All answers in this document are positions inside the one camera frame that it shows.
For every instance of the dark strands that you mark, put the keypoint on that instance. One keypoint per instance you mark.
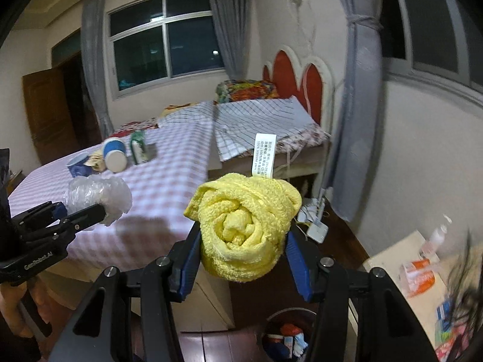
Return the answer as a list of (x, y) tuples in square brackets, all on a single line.
[(468, 271)]

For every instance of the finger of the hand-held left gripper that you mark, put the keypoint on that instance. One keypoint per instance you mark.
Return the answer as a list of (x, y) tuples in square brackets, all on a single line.
[(45, 215), (88, 217)]

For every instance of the black trash bin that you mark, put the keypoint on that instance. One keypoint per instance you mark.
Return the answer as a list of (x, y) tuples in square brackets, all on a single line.
[(269, 324)]

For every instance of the pink floral cloth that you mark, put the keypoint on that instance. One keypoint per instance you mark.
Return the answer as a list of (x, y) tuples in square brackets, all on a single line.
[(451, 347)]

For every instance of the yellowish wrapper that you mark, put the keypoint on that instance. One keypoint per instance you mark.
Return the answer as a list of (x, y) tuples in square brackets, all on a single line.
[(96, 161)]

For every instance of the yellow towel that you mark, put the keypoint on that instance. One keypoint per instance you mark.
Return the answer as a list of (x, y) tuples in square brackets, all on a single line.
[(241, 226)]

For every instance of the white power strip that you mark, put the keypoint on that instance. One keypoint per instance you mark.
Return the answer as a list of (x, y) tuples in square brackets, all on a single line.
[(311, 209)]

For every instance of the white power adapter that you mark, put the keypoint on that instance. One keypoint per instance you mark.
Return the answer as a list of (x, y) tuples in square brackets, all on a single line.
[(317, 232)]

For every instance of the red white headboard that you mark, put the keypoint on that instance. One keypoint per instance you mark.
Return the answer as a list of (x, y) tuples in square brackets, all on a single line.
[(285, 71)]

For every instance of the pump bottle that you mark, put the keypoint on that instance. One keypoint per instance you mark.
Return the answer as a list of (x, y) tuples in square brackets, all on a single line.
[(436, 239)]

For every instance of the green white bottle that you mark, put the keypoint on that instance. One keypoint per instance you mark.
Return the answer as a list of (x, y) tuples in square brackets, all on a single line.
[(141, 149)]

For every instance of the clear plastic bag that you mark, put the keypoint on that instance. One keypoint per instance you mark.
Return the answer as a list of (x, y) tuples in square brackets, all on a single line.
[(98, 194)]

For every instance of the cream desk cabinet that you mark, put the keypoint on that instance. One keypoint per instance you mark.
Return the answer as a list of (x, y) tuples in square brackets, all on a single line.
[(211, 301)]

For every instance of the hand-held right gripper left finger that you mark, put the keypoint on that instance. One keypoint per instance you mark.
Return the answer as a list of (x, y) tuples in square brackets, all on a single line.
[(188, 260)]

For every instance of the blue white paper cup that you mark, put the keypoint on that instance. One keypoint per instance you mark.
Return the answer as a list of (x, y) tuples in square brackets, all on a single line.
[(115, 156)]

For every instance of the blue white small carton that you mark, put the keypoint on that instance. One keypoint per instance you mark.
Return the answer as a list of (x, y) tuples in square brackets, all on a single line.
[(443, 313)]

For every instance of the orange tissue pack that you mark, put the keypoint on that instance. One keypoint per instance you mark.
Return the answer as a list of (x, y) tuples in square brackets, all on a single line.
[(419, 277)]

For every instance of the pink checkered tablecloth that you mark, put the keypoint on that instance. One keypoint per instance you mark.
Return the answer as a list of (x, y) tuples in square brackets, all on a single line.
[(162, 181)]

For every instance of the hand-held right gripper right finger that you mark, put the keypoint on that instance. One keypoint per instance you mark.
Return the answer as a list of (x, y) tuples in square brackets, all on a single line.
[(298, 267)]

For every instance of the person's left hand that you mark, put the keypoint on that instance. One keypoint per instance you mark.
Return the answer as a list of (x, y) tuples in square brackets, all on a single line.
[(11, 305)]

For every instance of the tied grey curtain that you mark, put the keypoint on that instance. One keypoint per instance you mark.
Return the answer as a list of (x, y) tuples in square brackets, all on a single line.
[(358, 120)]

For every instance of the sliding window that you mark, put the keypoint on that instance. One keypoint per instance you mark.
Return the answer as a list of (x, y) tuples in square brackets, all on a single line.
[(426, 19), (151, 52)]

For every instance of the white grid pattern blanket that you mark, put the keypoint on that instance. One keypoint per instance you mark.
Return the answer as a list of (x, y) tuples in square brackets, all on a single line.
[(256, 120)]

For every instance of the wooden door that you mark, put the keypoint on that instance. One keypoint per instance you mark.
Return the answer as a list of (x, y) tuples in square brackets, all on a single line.
[(53, 113)]

